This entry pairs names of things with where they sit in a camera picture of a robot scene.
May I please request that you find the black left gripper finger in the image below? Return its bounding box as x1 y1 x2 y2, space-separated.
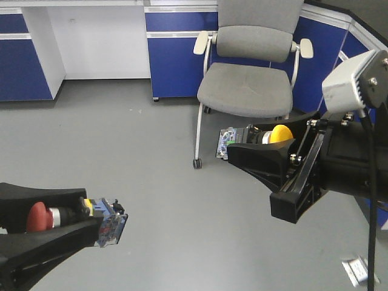
1 182 87 233
1 218 102 290

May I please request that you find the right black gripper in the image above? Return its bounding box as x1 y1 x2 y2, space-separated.
227 111 372 223

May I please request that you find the red mushroom push button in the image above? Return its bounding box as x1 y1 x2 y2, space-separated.
26 198 129 247

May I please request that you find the yellow mushroom push button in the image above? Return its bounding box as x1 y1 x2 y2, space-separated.
216 124 294 161

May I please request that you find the grey office chair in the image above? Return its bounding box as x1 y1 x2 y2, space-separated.
192 0 315 169

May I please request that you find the floor outlet box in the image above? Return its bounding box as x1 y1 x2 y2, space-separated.
341 256 369 288

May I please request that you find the blue lab cabinet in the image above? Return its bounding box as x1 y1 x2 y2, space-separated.
1 1 387 112

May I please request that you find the black right camera cable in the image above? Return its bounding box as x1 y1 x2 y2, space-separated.
357 107 388 291

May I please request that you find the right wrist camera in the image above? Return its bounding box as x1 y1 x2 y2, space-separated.
322 50 387 113

